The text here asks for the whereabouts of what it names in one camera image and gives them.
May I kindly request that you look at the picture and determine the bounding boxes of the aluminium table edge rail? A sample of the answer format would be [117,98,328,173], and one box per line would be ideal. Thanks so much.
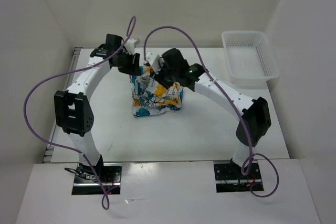
[43,48,87,163]

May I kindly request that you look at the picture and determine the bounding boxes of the white plastic mesh basket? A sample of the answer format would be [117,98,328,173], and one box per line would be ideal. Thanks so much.
[221,30,280,84]

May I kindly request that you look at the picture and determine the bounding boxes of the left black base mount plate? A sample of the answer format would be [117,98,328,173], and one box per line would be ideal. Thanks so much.
[65,163,122,196]

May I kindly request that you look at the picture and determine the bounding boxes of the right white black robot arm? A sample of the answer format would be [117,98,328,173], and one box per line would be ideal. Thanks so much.
[145,48,271,178]

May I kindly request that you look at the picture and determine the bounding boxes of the printed white teal yellow shorts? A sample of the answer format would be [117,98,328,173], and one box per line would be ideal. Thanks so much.
[130,66,184,118]

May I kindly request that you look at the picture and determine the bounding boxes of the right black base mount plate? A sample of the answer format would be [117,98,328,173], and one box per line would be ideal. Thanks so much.
[213,161,264,193]

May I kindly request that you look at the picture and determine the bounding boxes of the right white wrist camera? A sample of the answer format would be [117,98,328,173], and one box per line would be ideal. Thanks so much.
[145,51,164,74]

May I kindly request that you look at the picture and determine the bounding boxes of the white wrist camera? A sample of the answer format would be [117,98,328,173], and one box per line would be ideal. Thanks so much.
[145,51,164,74]
[124,38,139,54]

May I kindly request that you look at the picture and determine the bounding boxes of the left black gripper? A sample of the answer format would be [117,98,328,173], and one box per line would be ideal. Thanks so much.
[114,50,141,77]

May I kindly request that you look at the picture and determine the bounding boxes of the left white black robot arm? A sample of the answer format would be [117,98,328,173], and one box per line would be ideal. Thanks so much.
[54,34,141,182]

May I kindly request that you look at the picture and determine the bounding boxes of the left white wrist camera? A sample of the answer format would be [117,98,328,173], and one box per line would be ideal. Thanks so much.
[124,38,139,54]

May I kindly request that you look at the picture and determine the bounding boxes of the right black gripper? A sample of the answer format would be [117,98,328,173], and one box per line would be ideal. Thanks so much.
[149,59,177,90]

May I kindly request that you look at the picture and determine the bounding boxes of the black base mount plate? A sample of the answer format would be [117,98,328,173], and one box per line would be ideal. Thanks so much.
[65,163,122,196]
[213,161,264,193]

